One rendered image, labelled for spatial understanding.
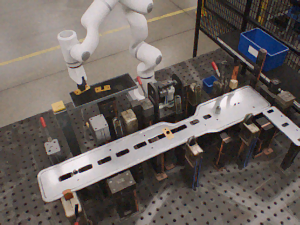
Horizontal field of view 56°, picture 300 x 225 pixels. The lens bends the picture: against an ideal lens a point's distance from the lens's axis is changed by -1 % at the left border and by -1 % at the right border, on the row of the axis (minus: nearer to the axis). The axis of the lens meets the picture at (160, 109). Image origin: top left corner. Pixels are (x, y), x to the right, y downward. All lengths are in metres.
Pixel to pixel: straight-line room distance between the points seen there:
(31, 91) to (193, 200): 2.51
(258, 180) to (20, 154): 1.53
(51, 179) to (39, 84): 2.29
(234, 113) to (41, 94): 2.42
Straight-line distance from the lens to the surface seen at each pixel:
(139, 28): 1.68
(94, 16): 1.41
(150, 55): 1.79
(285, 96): 1.84
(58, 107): 1.60
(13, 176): 2.00
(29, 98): 3.56
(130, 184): 1.39
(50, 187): 1.50
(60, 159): 1.59
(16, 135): 2.22
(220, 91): 1.83
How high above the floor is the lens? 2.24
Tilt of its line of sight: 47 degrees down
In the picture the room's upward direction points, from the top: 1 degrees counter-clockwise
